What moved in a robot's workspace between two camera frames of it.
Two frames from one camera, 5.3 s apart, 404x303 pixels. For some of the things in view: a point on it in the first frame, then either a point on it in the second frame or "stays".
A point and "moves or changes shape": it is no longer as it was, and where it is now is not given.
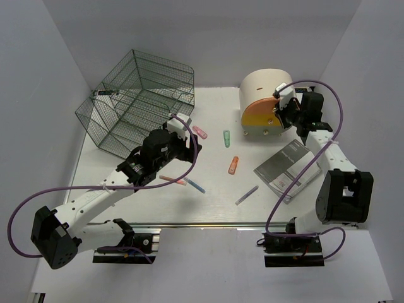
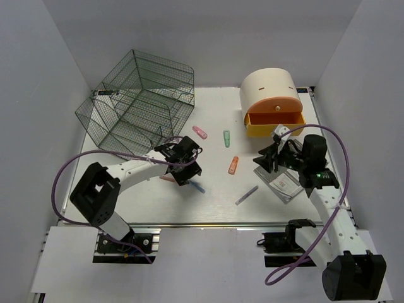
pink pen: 181,182 stays
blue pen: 194,185 stays
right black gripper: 281,112 to 271,154
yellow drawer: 260,120 moves or changes shape
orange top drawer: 262,106 stays
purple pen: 246,195 stays
